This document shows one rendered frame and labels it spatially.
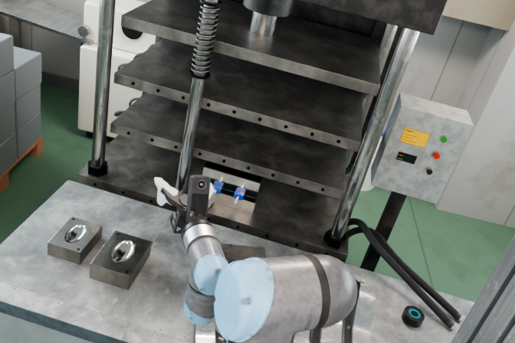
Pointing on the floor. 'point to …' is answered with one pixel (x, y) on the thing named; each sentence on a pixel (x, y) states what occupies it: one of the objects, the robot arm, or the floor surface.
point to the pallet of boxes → (18, 106)
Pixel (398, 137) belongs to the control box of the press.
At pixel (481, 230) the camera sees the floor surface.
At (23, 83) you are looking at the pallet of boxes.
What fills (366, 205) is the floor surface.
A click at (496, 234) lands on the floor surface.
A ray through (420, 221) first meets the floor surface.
